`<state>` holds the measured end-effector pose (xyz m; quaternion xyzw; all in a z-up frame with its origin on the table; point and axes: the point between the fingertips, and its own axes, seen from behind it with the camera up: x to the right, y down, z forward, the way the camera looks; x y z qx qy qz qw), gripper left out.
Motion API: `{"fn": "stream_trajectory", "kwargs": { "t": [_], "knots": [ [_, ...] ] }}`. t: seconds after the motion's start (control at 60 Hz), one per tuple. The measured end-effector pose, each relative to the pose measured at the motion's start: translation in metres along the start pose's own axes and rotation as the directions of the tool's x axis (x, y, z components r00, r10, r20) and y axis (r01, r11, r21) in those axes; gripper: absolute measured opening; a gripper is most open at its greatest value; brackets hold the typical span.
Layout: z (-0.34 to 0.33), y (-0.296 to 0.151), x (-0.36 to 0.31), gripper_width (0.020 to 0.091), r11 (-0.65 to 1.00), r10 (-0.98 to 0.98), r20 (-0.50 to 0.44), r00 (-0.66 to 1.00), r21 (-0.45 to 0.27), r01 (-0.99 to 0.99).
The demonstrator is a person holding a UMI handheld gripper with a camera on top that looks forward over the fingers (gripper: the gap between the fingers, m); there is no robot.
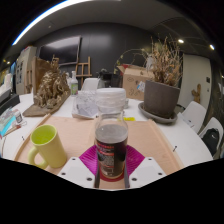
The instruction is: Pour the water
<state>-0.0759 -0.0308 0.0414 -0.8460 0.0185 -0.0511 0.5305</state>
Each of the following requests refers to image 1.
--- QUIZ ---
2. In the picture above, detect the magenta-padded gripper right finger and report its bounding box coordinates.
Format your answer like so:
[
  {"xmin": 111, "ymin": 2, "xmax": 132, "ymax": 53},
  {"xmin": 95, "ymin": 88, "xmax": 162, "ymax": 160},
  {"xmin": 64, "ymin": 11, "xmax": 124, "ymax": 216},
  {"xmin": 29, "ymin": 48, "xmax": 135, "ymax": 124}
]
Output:
[{"xmin": 123, "ymin": 144, "xmax": 168, "ymax": 189}]

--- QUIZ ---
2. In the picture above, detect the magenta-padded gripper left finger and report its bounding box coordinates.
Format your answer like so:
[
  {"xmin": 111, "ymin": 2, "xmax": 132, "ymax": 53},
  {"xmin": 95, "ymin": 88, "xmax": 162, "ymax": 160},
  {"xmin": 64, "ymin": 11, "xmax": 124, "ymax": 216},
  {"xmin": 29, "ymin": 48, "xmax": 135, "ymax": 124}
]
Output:
[{"xmin": 57, "ymin": 144, "xmax": 101, "ymax": 189}]

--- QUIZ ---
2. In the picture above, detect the clear bottle with dark drink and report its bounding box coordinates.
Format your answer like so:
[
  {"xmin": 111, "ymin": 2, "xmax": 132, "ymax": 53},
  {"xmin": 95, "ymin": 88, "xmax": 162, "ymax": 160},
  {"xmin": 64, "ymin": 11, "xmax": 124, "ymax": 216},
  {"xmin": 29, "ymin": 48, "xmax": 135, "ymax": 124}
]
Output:
[{"xmin": 94, "ymin": 87, "xmax": 129, "ymax": 180}]

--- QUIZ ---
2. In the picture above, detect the beige wooden drawing board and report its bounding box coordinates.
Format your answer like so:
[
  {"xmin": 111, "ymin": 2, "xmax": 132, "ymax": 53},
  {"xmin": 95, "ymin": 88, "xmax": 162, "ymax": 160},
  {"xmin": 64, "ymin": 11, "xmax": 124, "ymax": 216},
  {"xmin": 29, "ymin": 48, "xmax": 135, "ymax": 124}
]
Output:
[{"xmin": 13, "ymin": 113, "xmax": 185, "ymax": 189}]

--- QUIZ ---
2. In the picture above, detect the lime green mug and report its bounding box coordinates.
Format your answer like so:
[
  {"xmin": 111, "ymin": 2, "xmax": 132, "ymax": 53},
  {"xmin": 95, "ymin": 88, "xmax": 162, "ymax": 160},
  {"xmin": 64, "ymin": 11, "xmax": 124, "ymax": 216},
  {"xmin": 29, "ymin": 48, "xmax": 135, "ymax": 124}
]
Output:
[{"xmin": 27, "ymin": 124, "xmax": 68, "ymax": 170}]

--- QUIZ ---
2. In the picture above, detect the grey plant saucer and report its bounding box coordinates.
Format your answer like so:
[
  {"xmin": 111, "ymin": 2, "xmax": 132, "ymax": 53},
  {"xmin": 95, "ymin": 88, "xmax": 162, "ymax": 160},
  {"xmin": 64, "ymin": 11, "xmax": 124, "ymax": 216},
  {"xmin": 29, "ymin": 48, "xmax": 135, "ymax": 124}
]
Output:
[{"xmin": 137, "ymin": 101, "xmax": 179, "ymax": 125}]

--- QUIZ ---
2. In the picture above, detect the crumpled grey newspaper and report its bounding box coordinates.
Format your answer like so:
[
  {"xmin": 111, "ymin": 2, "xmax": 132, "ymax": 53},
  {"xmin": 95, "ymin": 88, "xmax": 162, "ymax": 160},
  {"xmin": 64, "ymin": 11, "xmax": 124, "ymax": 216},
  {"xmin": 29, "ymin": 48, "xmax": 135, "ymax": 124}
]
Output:
[{"xmin": 71, "ymin": 89, "xmax": 99, "ymax": 120}]

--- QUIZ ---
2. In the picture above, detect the black backpack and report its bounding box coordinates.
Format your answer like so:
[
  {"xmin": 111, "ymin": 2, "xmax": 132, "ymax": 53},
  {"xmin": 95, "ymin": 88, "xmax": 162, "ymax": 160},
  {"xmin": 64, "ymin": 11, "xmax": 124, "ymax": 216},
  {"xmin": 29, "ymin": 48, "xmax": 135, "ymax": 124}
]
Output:
[{"xmin": 201, "ymin": 128, "xmax": 221, "ymax": 157}]

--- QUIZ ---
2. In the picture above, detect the dried plant in grey pot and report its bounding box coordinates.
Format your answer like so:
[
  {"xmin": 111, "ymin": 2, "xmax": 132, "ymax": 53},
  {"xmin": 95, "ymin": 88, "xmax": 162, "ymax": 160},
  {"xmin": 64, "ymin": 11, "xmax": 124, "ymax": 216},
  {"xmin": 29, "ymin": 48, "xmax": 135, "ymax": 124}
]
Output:
[{"xmin": 143, "ymin": 35, "xmax": 184, "ymax": 119}]

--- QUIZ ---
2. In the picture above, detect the white chair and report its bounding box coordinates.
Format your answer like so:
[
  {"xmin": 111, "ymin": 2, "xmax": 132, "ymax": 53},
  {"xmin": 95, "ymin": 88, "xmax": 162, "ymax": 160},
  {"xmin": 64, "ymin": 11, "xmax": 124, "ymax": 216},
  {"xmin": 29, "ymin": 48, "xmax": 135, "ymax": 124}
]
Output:
[
  {"xmin": 80, "ymin": 77, "xmax": 101, "ymax": 92},
  {"xmin": 181, "ymin": 100, "xmax": 208, "ymax": 134},
  {"xmin": 198, "ymin": 116, "xmax": 224, "ymax": 158}
]

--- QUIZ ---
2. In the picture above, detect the thin wooden stick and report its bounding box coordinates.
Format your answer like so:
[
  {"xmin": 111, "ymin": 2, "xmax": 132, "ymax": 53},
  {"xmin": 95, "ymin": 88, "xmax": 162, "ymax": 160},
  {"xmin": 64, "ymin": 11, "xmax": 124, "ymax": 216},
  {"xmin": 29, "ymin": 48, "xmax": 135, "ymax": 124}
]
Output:
[{"xmin": 3, "ymin": 123, "xmax": 28, "ymax": 137}]

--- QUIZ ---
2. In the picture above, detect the small white bottle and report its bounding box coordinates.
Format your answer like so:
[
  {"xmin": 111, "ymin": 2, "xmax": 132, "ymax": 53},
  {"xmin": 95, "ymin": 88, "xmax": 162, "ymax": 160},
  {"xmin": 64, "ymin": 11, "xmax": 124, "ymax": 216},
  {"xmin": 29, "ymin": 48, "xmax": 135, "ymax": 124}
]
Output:
[{"xmin": 13, "ymin": 109, "xmax": 24, "ymax": 124}]

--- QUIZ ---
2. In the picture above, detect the green white spray bottle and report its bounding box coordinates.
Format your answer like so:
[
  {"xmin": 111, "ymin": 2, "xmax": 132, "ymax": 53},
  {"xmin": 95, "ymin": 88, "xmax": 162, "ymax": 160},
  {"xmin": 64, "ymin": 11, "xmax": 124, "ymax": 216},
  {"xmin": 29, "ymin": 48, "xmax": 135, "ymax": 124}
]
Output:
[{"xmin": 69, "ymin": 70, "xmax": 79, "ymax": 97}]

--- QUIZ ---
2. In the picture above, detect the brown carved wooden sculpture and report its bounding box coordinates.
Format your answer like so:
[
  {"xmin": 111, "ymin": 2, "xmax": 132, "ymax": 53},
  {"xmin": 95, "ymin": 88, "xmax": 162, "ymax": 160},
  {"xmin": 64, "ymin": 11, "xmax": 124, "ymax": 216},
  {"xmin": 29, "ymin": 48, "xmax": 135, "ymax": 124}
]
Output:
[{"xmin": 22, "ymin": 56, "xmax": 72, "ymax": 118}]

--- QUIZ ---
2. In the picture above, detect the colourful printed sheet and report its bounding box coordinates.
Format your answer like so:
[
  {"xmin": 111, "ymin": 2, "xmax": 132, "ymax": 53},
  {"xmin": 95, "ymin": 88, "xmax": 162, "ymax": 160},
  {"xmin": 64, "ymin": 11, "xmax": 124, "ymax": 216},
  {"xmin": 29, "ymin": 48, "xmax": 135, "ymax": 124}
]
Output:
[{"xmin": 0, "ymin": 106, "xmax": 17, "ymax": 136}]

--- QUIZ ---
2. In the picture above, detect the brown cardboard box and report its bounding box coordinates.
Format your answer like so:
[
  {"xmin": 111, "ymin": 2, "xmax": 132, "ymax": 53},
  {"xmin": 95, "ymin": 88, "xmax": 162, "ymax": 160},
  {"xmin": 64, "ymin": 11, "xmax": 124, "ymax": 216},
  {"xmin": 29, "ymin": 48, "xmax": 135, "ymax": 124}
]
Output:
[{"xmin": 116, "ymin": 64, "xmax": 155, "ymax": 102}]

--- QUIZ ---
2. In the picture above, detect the wooden easel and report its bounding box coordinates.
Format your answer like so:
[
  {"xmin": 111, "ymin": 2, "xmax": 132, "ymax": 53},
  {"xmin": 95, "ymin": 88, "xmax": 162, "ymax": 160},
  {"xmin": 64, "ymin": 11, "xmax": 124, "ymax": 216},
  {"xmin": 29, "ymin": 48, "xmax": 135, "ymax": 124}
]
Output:
[{"xmin": 74, "ymin": 55, "xmax": 93, "ymax": 84}]

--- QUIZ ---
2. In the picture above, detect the white cabinet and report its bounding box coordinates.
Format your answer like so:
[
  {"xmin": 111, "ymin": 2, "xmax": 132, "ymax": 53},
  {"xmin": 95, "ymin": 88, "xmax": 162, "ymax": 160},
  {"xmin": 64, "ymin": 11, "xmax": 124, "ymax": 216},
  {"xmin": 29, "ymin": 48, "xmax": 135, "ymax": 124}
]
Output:
[{"xmin": 14, "ymin": 45, "xmax": 38, "ymax": 95}]

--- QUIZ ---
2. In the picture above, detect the wooden wall figure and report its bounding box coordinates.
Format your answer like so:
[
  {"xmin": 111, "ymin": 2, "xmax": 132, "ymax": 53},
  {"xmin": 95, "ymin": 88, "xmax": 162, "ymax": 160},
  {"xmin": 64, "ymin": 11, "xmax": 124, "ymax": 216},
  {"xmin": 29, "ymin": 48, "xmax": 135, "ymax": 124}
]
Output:
[{"xmin": 191, "ymin": 83, "xmax": 203, "ymax": 104}]

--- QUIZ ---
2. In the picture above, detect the black wall screen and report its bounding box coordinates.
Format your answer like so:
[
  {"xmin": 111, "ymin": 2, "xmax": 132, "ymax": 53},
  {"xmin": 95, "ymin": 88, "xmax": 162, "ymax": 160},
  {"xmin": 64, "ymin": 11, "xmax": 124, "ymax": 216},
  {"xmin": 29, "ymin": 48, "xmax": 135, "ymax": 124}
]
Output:
[{"xmin": 38, "ymin": 35, "xmax": 82, "ymax": 66}]

